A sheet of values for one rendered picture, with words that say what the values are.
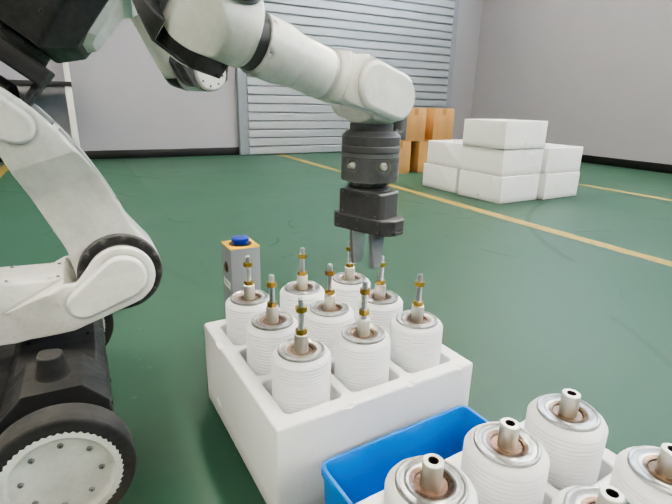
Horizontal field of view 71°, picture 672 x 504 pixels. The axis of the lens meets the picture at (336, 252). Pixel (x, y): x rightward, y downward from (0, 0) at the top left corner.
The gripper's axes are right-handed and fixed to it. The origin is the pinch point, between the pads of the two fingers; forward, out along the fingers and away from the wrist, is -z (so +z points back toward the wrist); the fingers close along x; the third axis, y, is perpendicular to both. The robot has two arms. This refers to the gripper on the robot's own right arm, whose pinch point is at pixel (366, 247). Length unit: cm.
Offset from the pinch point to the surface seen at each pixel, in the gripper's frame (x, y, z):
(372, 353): -4.0, 2.4, -16.8
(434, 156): 141, -277, -16
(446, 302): 22, -76, -41
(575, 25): 143, -593, 117
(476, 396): -9, -33, -41
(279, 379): 3.9, 15.8, -18.8
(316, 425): -3.0, 14.7, -24.2
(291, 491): -1.7, 18.7, -34.6
